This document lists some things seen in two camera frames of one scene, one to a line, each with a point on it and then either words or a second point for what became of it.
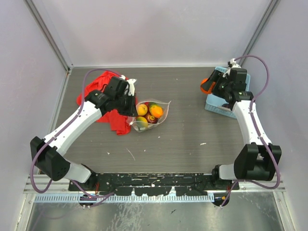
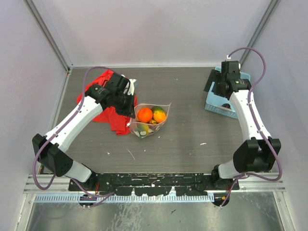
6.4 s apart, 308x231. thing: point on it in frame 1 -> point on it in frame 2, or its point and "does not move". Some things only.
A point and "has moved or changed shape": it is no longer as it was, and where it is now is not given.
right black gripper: x=217 y=77 does not move
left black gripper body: x=125 y=106 does not move
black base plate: x=157 y=184 does not move
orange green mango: x=156 y=110 has moved or changed shape
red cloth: x=96 y=81 does not move
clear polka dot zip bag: x=151 y=112 has moved or changed shape
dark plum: x=226 y=105 does not move
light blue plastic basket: x=213 y=101 does not move
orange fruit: x=209 y=91 has moved or changed shape
